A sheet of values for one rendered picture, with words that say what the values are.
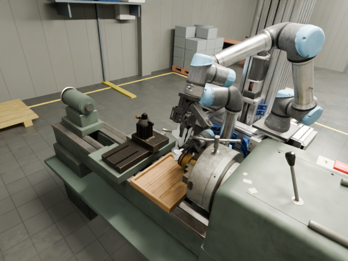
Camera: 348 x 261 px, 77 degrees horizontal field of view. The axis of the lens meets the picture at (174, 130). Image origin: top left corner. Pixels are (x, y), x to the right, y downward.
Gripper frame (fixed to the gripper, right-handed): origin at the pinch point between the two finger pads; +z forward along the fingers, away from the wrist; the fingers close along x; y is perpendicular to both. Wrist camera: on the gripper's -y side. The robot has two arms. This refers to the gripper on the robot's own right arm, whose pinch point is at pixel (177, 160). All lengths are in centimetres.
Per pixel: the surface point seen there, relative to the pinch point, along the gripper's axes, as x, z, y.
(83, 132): -18, 7, 85
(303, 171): 17, -13, -53
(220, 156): 15.0, -0.5, -22.8
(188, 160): 3.2, -0.4, -6.6
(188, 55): -54, -407, 294
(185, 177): 2.6, 9.9, -12.7
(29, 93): -97, -51, 396
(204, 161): 12.7, 5.2, -18.5
